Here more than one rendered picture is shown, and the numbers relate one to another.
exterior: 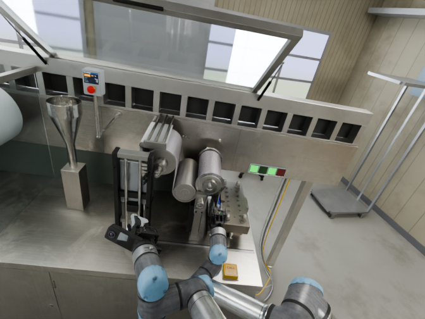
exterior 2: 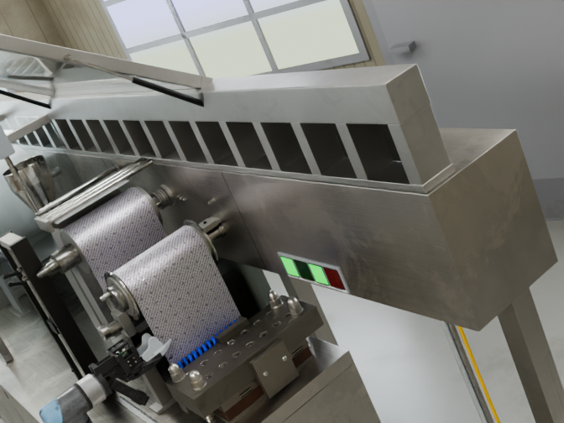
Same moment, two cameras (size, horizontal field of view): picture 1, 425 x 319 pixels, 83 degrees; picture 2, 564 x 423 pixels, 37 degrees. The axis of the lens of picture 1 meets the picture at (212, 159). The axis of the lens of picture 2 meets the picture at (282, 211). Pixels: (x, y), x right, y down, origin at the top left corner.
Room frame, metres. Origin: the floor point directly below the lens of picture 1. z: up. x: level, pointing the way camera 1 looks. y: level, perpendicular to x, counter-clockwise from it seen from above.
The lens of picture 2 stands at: (0.68, -2.05, 2.04)
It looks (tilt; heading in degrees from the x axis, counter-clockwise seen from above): 21 degrees down; 69
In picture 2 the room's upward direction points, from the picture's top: 24 degrees counter-clockwise
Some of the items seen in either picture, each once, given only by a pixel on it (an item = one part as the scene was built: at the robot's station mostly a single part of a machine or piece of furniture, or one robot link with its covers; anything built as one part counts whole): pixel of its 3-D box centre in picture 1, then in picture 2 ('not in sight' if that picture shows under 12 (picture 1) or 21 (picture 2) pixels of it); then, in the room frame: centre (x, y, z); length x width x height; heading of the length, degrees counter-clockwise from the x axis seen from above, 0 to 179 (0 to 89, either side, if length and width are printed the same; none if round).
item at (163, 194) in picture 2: not in sight; (158, 201); (1.24, 0.27, 1.34); 0.07 x 0.07 x 0.07; 6
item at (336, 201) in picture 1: (366, 152); not in sight; (2.79, -1.84, 0.88); 0.66 x 0.53 x 1.76; 110
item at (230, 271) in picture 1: (230, 271); not in sight; (0.77, -0.20, 0.91); 0.07 x 0.07 x 0.02; 6
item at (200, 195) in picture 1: (197, 218); (138, 362); (0.94, 0.02, 1.05); 0.06 x 0.05 x 0.31; 6
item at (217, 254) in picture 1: (218, 249); (65, 409); (0.72, -0.10, 1.11); 0.11 x 0.08 x 0.09; 6
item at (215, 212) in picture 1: (217, 221); (117, 368); (0.88, -0.09, 1.12); 0.12 x 0.08 x 0.09; 6
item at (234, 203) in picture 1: (231, 204); (245, 352); (1.16, -0.17, 1.00); 0.40 x 0.16 x 0.06; 6
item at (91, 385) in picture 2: (217, 235); (91, 389); (0.80, -0.09, 1.11); 0.08 x 0.05 x 0.08; 96
